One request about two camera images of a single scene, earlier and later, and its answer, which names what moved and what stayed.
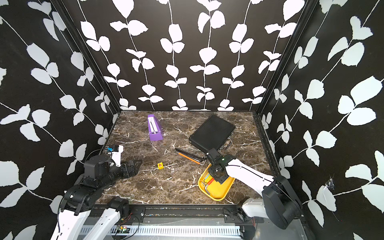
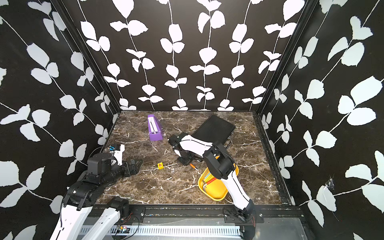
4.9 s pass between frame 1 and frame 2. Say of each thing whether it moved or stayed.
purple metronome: stayed
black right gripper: moved
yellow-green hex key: stayed
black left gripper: stayed
